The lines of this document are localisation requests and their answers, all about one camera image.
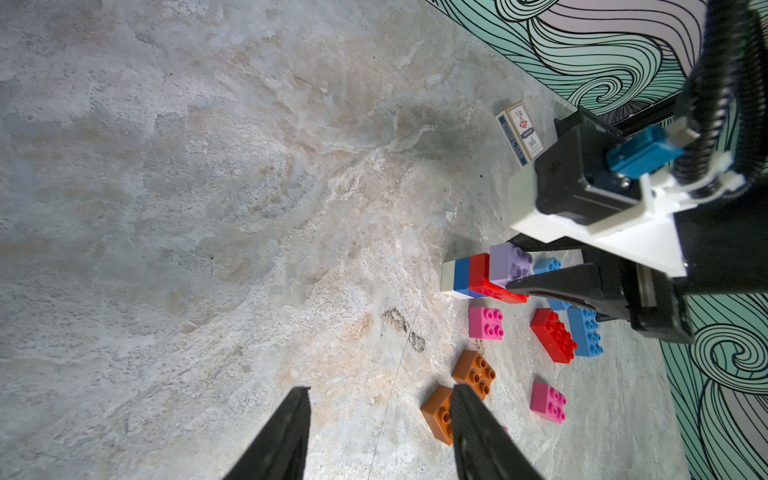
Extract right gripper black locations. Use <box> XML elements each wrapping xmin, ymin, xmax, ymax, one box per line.
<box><xmin>506</xmin><ymin>179</ymin><xmax>767</xmax><ymax>343</ymax></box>

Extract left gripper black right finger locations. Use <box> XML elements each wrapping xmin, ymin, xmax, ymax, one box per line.
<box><xmin>450</xmin><ymin>384</ymin><xmax>542</xmax><ymax>479</ymax></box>

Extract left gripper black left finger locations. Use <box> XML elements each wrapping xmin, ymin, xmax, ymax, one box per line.
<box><xmin>224</xmin><ymin>386</ymin><xmax>311</xmax><ymax>480</ymax></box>

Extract lilac lego brick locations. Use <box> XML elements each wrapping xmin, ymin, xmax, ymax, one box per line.
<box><xmin>488</xmin><ymin>242</ymin><xmax>533</xmax><ymax>288</ymax></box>

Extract red lego brick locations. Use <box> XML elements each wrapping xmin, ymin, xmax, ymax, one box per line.
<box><xmin>530</xmin><ymin>308</ymin><xmax>578</xmax><ymax>364</ymax></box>
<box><xmin>468</xmin><ymin>253</ymin><xmax>529</xmax><ymax>304</ymax></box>

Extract white lego brick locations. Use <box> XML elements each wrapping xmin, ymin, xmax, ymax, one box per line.
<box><xmin>440</xmin><ymin>260</ymin><xmax>457</xmax><ymax>297</ymax></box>

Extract small blue lego brick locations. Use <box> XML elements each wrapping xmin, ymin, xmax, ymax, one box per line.
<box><xmin>453</xmin><ymin>257</ymin><xmax>483</xmax><ymax>298</ymax></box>

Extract light blue lego brick upper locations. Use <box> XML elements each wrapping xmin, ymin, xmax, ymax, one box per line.
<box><xmin>533</xmin><ymin>257</ymin><xmax>571</xmax><ymax>311</ymax></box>

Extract light blue lego brick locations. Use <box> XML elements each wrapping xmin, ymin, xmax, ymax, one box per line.
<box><xmin>567</xmin><ymin>307</ymin><xmax>603</xmax><ymax>357</ymax></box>
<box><xmin>533</xmin><ymin>257</ymin><xmax>571</xmax><ymax>311</ymax></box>

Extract orange lego brick lower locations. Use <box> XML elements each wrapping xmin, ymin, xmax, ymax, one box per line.
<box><xmin>420</xmin><ymin>385</ymin><xmax>453</xmax><ymax>446</ymax></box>

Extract orange lego brick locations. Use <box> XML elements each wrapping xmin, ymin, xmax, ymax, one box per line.
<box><xmin>420</xmin><ymin>385</ymin><xmax>453</xmax><ymax>446</ymax></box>
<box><xmin>451</xmin><ymin>349</ymin><xmax>496</xmax><ymax>400</ymax></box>

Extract pink lego brick right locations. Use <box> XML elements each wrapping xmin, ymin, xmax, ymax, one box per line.
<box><xmin>530</xmin><ymin>382</ymin><xmax>567</xmax><ymax>424</ymax></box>

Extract pink lego brick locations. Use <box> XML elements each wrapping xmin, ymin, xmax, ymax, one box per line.
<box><xmin>468</xmin><ymin>307</ymin><xmax>504</xmax><ymax>341</ymax></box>
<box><xmin>530</xmin><ymin>382</ymin><xmax>567</xmax><ymax>424</ymax></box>

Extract light blue lego brick right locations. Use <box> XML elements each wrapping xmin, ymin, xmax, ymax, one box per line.
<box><xmin>567</xmin><ymin>307</ymin><xmax>603</xmax><ymax>357</ymax></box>

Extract orange lego brick upper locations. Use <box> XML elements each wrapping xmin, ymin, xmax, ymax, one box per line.
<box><xmin>451</xmin><ymin>349</ymin><xmax>496</xmax><ymax>400</ymax></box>

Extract pink lego brick upper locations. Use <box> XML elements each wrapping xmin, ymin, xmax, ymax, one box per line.
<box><xmin>468</xmin><ymin>307</ymin><xmax>504</xmax><ymax>341</ymax></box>

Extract black grey chessboard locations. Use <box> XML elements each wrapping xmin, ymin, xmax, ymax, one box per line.
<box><xmin>554</xmin><ymin>107</ymin><xmax>623</xmax><ymax>140</ymax></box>

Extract playing card box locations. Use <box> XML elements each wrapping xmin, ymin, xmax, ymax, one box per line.
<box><xmin>496</xmin><ymin>101</ymin><xmax>545</xmax><ymax>167</ymax></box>

